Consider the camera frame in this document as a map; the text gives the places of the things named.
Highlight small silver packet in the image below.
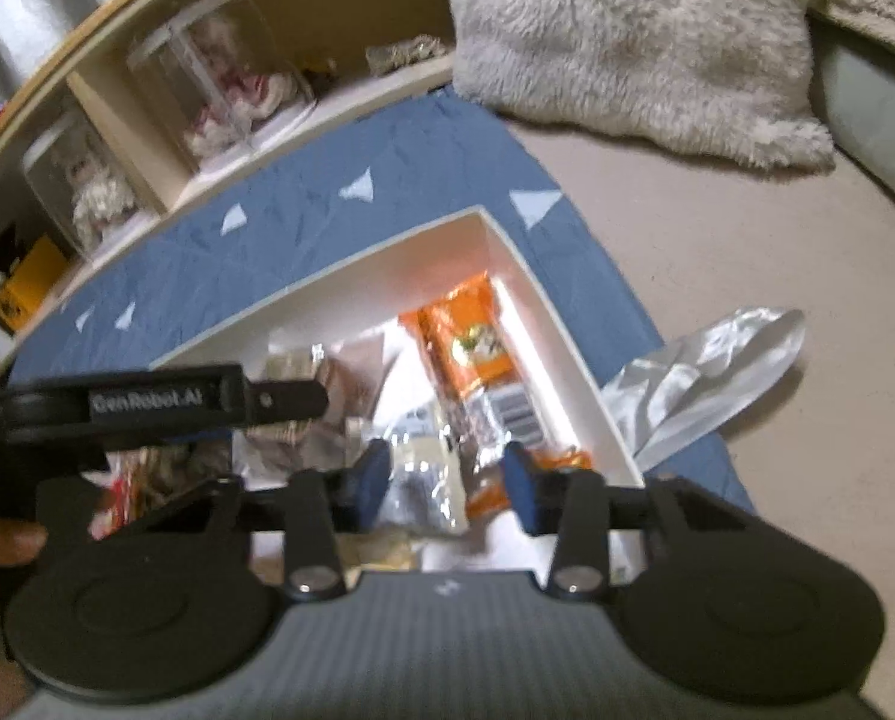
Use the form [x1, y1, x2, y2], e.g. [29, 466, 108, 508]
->
[376, 435, 471, 537]

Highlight crumpled silver foil bag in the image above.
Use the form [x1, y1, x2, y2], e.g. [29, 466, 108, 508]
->
[601, 307, 807, 466]

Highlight beige wooden shelf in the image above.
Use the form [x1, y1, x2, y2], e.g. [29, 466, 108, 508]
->
[0, 0, 463, 383]

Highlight orange picture snack packet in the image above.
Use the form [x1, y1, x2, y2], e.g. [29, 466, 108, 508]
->
[398, 274, 594, 518]

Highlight person's left hand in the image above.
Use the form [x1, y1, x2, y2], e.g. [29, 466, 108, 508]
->
[0, 514, 49, 567]

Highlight clear jar red white toy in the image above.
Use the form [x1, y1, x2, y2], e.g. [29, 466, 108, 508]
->
[128, 0, 317, 173]

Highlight grey green cushion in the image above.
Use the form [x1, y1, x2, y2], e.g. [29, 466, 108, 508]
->
[811, 19, 895, 230]

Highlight yellow box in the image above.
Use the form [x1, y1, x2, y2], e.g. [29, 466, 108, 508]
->
[0, 236, 69, 331]

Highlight white fluffy pillow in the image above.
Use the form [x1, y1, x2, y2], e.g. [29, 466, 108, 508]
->
[443, 0, 839, 173]

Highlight dark cake clear packet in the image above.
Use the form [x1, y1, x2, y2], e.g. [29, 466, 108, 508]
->
[263, 334, 399, 466]

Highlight small grey crumpled object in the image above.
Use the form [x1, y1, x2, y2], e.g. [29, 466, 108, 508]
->
[364, 36, 452, 76]

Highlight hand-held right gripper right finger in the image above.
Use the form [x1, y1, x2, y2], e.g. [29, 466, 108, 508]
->
[501, 441, 764, 602]

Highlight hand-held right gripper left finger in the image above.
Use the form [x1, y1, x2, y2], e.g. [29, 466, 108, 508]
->
[128, 441, 393, 602]

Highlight grey curtain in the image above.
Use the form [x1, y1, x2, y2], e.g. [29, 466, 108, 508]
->
[0, 0, 215, 102]

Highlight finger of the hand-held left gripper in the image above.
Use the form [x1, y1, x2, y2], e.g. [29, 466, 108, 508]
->
[246, 381, 330, 425]

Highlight white cardboard box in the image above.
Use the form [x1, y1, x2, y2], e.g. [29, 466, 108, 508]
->
[151, 205, 647, 593]

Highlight red snack packet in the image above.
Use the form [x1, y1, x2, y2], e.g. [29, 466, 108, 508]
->
[91, 450, 231, 541]

